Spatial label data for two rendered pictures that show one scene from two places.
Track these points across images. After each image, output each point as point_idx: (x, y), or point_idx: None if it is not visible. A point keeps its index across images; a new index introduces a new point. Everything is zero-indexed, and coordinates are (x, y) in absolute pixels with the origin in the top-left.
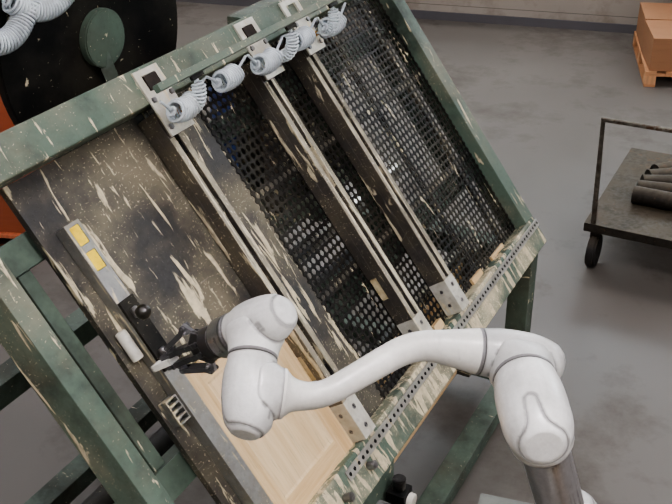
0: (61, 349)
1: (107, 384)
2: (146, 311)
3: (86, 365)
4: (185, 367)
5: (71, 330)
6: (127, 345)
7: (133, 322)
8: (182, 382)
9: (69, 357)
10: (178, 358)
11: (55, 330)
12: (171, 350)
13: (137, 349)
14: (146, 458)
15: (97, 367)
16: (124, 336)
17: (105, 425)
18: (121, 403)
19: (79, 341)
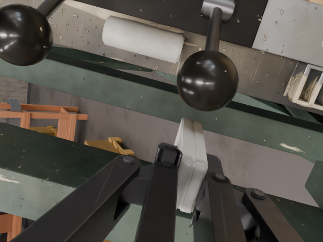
0: (20, 182)
1: (175, 99)
2: (6, 48)
3: (123, 98)
4: (246, 223)
5: (61, 65)
6: (135, 50)
7: (97, 4)
8: (315, 29)
9: (42, 184)
10: (204, 172)
11: (42, 86)
12: (140, 197)
13: (159, 42)
14: (313, 158)
15: (141, 86)
16: (114, 39)
17: (184, 241)
18: (218, 109)
19: (85, 70)
